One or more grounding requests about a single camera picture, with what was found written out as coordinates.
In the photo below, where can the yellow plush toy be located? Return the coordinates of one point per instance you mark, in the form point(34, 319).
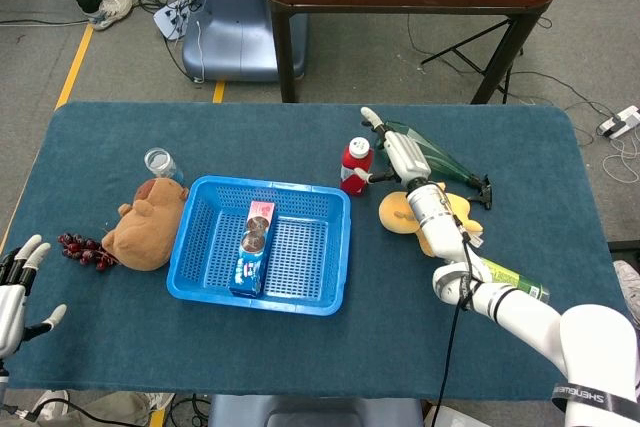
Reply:
point(392, 214)

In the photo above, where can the blue-grey mobile robot base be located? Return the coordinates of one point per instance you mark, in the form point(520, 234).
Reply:
point(235, 22)

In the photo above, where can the red grape bunch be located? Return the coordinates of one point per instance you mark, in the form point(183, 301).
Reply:
point(82, 249)

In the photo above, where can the white power strip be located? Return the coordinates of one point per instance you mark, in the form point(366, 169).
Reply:
point(170, 19)
point(622, 122)

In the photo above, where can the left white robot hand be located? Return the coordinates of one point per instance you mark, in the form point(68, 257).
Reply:
point(10, 302)

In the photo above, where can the blue pink cookie box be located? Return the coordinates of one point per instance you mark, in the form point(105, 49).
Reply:
point(255, 247)

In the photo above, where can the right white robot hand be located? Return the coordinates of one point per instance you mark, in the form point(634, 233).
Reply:
point(407, 157)

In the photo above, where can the clear glass jar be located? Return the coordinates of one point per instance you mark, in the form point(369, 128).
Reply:
point(161, 163)

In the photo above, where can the grey-blue robot torso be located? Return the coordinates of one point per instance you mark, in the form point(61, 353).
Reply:
point(310, 412)

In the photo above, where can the red juice bottle white cap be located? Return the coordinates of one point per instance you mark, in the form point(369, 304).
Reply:
point(356, 164)

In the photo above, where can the clear bottle green label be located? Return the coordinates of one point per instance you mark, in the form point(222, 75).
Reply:
point(515, 284)

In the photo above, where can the brown capybara plush toy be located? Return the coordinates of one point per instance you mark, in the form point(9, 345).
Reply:
point(145, 232)

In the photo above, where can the blue plastic perforated basket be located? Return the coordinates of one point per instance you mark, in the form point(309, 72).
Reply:
point(210, 257)

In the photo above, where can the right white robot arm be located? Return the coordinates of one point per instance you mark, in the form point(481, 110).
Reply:
point(525, 317)

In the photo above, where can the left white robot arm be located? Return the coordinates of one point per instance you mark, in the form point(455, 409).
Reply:
point(3, 377)

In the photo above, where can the blue table cloth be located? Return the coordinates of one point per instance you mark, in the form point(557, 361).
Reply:
point(350, 357)

